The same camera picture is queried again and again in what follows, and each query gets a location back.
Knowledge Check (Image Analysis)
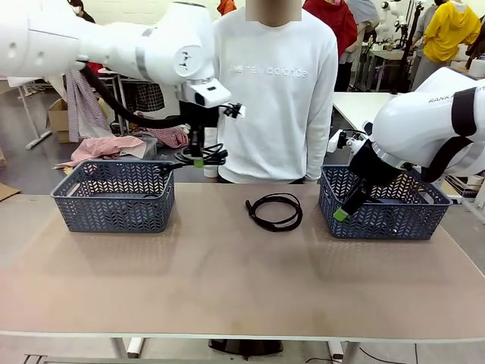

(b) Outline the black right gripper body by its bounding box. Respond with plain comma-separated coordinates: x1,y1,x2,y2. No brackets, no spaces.
348,140,399,189

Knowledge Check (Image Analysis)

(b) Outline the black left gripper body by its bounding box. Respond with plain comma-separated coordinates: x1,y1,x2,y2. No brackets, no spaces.
179,100,219,132

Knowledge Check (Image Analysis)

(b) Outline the red checked cloth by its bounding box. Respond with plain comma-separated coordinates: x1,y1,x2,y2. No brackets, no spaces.
145,124,190,148

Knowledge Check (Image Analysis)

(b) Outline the grey-blue plastic lattice basket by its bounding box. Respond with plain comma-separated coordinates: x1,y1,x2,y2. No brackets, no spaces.
318,164,454,240
50,159,176,234

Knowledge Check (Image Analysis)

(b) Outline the white rectangular table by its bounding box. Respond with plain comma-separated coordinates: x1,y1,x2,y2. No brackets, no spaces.
332,90,402,132

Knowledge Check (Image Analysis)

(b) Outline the person in white sweatshirt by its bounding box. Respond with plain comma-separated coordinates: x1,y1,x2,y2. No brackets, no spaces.
211,0,340,185

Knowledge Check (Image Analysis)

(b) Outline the pink checked cloth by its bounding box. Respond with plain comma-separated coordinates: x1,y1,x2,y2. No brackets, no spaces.
71,136,147,164

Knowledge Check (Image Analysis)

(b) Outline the hanging checked cloth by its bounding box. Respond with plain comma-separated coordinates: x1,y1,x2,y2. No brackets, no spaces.
66,70,111,143

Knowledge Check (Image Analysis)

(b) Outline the black tripod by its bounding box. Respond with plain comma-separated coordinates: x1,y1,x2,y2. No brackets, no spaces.
399,0,424,94

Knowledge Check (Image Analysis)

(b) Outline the open brown cardboard box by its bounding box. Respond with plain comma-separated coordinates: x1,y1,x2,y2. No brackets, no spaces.
45,97,71,144

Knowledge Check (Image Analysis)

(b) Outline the person in red jacket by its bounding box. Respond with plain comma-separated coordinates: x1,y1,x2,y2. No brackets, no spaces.
302,0,359,92

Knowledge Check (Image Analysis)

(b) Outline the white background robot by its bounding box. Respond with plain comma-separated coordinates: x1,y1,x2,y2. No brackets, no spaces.
380,0,405,39

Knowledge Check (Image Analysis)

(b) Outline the person wearing face mask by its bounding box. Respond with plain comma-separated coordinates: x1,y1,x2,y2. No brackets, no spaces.
67,0,95,24

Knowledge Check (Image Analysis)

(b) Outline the person in yellow hoodie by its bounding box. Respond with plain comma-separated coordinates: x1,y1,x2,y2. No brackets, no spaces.
422,0,482,73

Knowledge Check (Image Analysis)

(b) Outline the white ironing board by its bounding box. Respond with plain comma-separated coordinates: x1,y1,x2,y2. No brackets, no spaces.
7,75,52,147

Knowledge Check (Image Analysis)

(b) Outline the black round base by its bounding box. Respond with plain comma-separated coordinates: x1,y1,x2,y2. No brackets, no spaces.
208,338,283,354

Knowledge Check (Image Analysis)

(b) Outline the white table leg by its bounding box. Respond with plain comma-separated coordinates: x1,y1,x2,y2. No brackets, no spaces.
127,336,145,359

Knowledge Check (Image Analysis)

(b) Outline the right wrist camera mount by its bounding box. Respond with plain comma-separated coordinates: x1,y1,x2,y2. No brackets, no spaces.
327,120,376,155

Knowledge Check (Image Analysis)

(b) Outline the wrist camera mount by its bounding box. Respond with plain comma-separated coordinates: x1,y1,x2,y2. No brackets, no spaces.
217,101,248,119
327,120,376,155

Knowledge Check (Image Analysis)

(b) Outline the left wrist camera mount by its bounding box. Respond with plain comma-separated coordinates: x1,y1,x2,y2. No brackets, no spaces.
217,101,248,119

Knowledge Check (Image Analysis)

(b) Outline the black coiled braided cable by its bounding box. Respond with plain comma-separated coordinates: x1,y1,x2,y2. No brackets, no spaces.
244,193,304,233

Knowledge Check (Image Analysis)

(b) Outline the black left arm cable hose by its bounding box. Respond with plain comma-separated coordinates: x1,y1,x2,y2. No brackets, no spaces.
77,60,190,130

